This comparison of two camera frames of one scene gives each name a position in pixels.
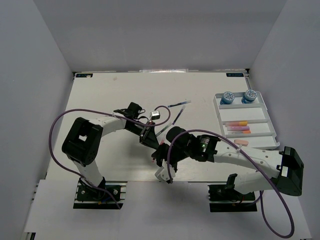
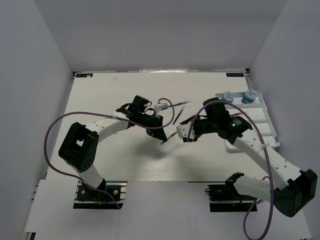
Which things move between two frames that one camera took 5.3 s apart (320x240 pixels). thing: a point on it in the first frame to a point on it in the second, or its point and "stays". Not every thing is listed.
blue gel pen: [185, 102] stays
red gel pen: [161, 143] to [236, 114]
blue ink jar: [227, 98] stays
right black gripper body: [176, 155] to [204, 126]
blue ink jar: [250, 96] stays
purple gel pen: [179, 114] stays
